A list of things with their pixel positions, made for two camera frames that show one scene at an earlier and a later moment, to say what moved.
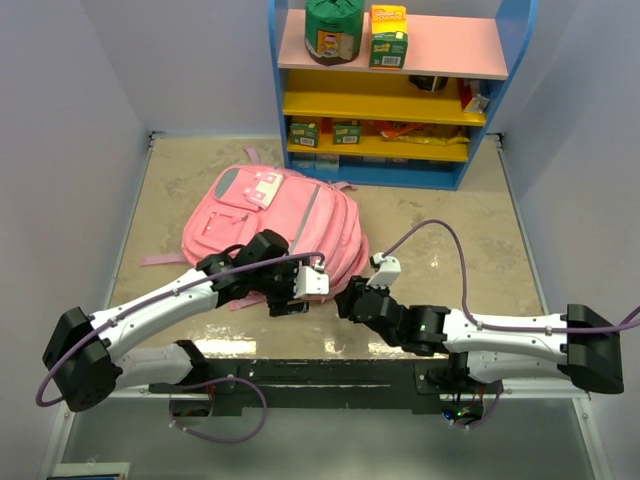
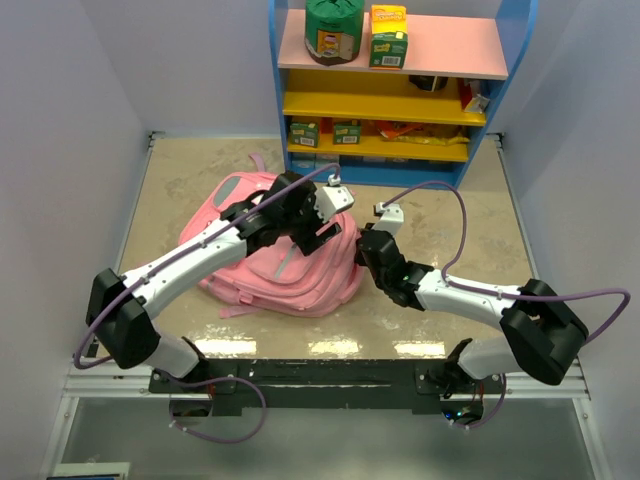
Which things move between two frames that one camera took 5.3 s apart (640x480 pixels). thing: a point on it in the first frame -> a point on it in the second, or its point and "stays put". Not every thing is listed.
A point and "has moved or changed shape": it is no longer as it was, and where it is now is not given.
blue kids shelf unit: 392,92 stays put
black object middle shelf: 429,82 stays put
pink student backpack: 312,214 has moved or changed shape
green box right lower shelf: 347,134 stays put
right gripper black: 346,298 -> 359,258
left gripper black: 280,305 -> 303,240
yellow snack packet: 429,140 stays put
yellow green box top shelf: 388,36 stays put
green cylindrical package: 333,30 stays put
